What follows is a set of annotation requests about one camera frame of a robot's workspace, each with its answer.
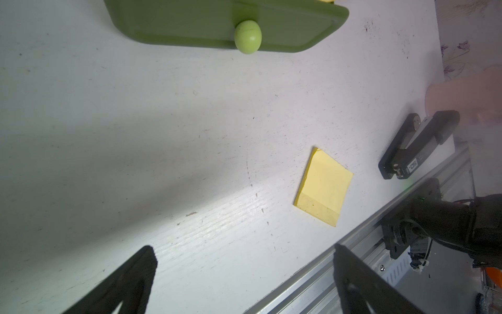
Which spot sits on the yellow sticky note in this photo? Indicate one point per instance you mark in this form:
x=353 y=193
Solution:
x=323 y=187

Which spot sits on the black stapler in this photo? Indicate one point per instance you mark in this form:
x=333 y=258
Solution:
x=415 y=141

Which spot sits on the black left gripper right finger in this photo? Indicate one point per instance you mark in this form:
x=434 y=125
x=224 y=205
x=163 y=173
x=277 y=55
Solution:
x=361 y=290

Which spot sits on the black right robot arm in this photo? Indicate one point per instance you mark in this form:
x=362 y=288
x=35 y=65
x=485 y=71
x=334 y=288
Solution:
x=472 y=227

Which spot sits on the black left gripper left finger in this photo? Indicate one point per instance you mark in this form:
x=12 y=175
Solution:
x=127 y=289

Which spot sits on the green three-drawer cabinet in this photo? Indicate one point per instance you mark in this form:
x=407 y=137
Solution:
x=286 y=26

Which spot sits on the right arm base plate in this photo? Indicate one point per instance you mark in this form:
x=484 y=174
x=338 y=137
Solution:
x=402 y=233

